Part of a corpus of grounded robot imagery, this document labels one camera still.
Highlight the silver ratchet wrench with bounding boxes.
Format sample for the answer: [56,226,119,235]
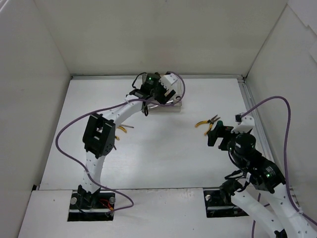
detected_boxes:
[166,95,182,105]

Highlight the yellow handled needle-nose pliers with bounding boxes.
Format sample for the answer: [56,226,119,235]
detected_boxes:
[115,125,127,141]

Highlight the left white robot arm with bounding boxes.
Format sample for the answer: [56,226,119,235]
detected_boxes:
[78,73,179,208]

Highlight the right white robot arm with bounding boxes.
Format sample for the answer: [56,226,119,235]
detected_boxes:
[207,121,317,238]

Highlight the clear small plastic bin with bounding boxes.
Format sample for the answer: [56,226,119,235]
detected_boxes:
[172,79,183,96]

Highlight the clear long plastic bin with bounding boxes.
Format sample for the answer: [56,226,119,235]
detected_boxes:
[148,104,182,114]

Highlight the dark hex key on table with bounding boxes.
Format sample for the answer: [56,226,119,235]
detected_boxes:
[121,124,134,128]

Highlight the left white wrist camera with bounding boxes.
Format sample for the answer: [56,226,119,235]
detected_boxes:
[159,73,179,93]

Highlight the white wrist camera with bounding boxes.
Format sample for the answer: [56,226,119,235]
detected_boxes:
[159,73,179,93]
[231,114,255,134]

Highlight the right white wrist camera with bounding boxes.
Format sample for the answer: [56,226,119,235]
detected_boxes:
[231,114,255,134]

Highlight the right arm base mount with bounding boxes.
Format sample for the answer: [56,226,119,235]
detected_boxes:
[203,179,248,218]

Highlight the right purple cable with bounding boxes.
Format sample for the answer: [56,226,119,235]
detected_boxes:
[237,96,315,238]

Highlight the purple cable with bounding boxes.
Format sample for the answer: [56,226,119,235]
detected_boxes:
[237,96,315,238]
[55,71,186,215]

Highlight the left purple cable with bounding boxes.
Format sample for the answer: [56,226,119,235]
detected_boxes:
[55,71,186,215]

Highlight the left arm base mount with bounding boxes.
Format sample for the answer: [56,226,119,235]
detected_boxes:
[67,189,116,222]

